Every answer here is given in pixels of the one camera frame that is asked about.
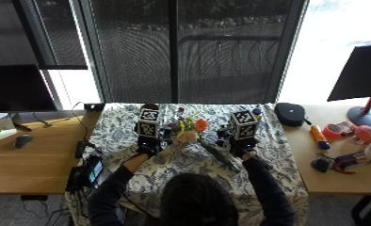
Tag green flower stems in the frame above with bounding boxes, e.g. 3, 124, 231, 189
197, 137, 243, 173

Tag small black round object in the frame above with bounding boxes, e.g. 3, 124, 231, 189
310, 155, 333, 174

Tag flat black device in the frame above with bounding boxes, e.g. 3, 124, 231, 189
64, 166, 87, 193

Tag yellow flower sprig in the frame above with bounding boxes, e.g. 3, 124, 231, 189
177, 115, 196, 133

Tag orange tube with blue cap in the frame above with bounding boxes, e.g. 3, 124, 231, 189
310, 124, 333, 151

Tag small black box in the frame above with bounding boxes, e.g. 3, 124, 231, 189
83, 102, 107, 113

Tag the person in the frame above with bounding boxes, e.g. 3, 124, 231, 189
88, 107, 297, 226

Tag phone with lit screen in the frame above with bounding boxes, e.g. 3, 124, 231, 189
83, 154, 106, 186

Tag white marker cube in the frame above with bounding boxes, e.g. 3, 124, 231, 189
229, 109, 260, 141
136, 107, 163, 139

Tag purple box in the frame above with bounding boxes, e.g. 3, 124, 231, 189
334, 150, 371, 170

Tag dark mesh window blind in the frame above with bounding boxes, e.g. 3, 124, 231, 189
76, 0, 309, 105

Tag black chair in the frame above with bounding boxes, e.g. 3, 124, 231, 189
350, 194, 371, 226

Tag red packet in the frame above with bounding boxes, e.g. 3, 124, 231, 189
337, 121, 360, 136

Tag black zip case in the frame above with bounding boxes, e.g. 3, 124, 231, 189
273, 102, 309, 128

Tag orange flower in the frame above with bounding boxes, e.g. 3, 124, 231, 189
193, 119, 211, 134

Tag red ball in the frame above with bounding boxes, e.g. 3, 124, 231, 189
354, 124, 371, 145

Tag black computer mouse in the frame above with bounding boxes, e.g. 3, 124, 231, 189
13, 134, 35, 150

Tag black cable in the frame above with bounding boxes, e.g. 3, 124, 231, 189
71, 101, 91, 143

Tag person's right hand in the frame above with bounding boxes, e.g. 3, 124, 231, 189
216, 124, 261, 159

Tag black monitor with red stand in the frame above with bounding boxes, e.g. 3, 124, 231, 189
326, 43, 371, 134

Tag black power adapter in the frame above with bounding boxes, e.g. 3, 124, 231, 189
75, 139, 99, 160

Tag person's left hand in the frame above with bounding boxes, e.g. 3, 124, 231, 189
135, 124, 176, 158

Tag red tape roll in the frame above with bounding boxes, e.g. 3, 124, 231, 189
321, 123, 345, 141

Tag orange-handled pliers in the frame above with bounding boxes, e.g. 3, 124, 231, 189
333, 166, 358, 176

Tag dark roller blind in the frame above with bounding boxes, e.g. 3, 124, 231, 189
0, 0, 90, 71

